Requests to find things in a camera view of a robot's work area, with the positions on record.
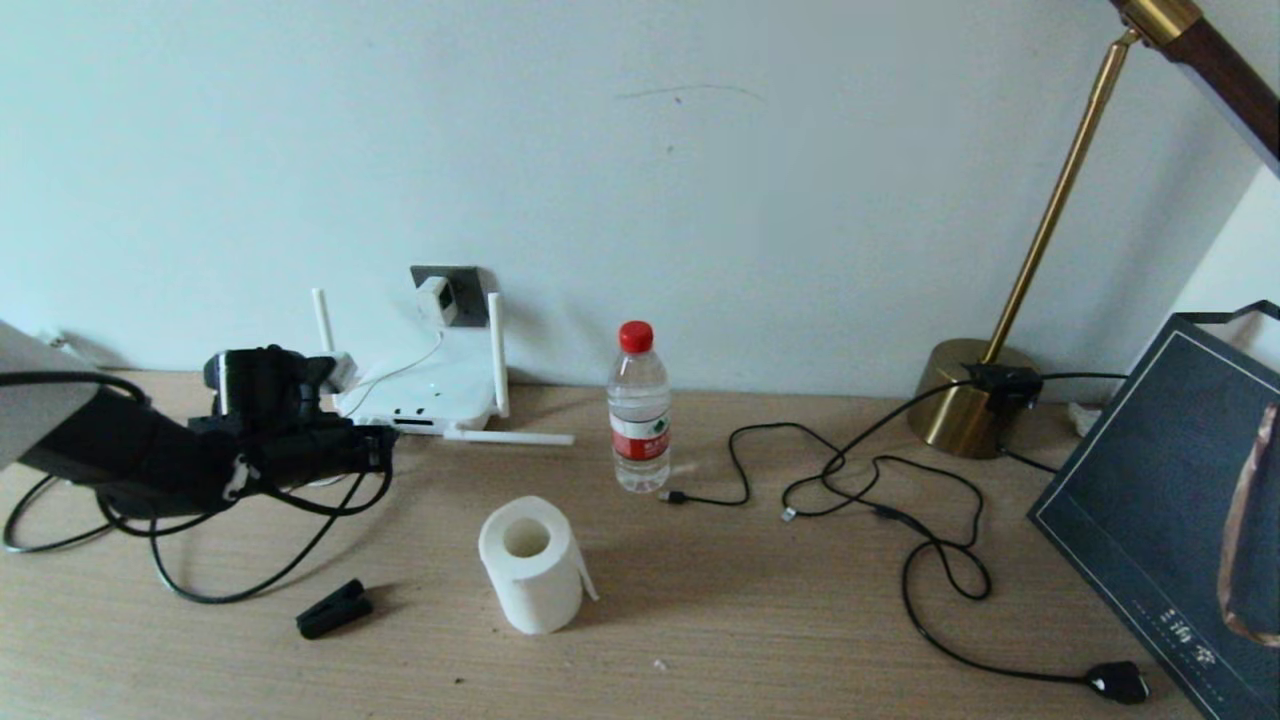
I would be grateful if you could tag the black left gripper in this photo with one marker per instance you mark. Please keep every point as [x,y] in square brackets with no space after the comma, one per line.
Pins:
[290,445]

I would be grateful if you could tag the white power adapter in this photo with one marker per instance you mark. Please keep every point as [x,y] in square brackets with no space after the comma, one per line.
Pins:
[437,300]

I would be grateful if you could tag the white router with antennas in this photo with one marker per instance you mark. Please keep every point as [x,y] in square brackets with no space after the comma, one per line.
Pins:
[440,400]

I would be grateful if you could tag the small black plastic clip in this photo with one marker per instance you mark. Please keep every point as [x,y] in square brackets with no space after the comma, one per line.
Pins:
[335,610]

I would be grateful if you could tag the white toilet paper roll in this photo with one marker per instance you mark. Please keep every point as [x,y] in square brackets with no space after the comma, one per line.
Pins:
[530,590]

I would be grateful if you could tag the clear water bottle red cap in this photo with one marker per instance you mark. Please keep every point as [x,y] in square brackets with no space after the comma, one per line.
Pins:
[640,420]

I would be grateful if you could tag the clear plastic item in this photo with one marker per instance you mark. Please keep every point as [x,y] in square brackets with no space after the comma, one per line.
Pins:
[55,338]

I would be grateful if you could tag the brass desk lamp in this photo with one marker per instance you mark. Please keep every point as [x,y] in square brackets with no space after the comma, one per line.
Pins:
[955,410]

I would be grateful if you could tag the small white crumpled item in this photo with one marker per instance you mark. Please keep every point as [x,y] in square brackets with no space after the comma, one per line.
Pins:
[1082,418]

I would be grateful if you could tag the dark blue gift bag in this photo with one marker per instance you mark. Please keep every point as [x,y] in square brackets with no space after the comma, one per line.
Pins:
[1130,480]

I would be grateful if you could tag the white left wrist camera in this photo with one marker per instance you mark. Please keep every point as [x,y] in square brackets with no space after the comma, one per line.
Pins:
[342,372]

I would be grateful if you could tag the grey wall socket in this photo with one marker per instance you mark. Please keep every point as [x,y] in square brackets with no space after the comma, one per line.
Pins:
[475,298]

